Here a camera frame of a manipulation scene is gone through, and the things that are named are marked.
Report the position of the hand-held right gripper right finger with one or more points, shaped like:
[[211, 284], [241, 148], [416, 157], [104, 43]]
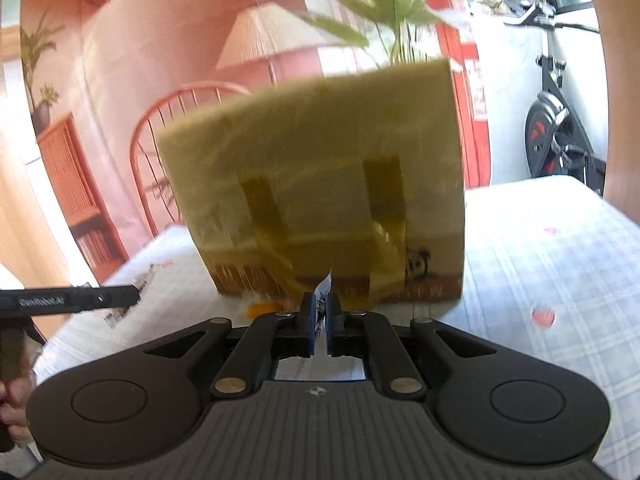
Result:
[[336, 330]]

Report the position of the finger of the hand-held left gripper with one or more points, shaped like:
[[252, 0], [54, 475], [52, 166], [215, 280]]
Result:
[[110, 297]]

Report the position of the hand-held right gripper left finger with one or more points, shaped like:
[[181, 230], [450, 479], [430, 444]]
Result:
[[309, 327]]

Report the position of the white blue snack packet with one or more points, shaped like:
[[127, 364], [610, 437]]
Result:
[[322, 285]]

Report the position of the cardboard box with plastic liner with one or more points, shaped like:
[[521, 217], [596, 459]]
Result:
[[310, 170]]

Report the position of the person's left hand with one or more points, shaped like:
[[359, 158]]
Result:
[[17, 410]]

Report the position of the orange snack packet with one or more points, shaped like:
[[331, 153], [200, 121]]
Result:
[[262, 307]]

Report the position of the printed room backdrop cloth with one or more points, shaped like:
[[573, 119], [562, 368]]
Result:
[[150, 50]]

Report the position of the black exercise bike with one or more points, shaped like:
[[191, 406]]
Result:
[[555, 130]]

